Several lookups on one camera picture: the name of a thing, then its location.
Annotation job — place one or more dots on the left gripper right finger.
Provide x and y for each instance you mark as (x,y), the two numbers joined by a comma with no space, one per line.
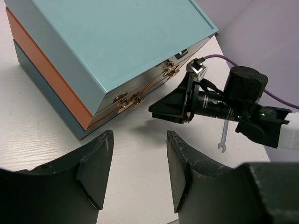
(205,191)

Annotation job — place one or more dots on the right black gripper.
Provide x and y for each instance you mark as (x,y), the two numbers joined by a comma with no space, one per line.
(204,99)

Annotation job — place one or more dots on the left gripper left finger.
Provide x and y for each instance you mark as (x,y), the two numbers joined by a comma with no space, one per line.
(68,190)

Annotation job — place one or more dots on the silver open-end wrench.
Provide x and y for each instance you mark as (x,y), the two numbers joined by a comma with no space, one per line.
(222,144)

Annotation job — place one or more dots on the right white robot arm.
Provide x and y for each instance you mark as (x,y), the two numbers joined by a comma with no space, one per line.
(266,125)

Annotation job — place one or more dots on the teal drawer cabinet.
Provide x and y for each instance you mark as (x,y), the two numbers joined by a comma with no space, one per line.
(86,55)

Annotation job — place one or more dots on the gold drawer handle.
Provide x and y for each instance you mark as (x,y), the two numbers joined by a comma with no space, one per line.
(169,68)
(125,103)

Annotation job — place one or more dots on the gold middle drawer handle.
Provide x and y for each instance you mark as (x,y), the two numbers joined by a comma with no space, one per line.
(125,103)

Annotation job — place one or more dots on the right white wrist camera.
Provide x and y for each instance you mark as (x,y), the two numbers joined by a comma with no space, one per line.
(197,68)

